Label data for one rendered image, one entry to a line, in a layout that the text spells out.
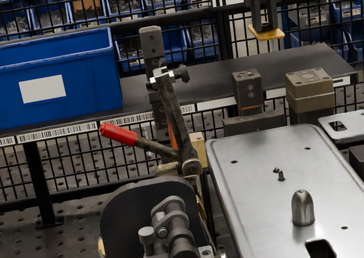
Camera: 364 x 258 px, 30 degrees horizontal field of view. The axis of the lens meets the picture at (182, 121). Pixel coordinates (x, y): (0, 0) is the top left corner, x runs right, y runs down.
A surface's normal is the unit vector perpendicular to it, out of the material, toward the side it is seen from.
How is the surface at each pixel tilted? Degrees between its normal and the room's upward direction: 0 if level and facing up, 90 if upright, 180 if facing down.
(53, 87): 90
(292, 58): 0
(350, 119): 0
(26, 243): 0
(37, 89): 90
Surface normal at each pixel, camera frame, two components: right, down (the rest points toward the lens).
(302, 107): 0.11, 0.36
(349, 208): -0.15, -0.91
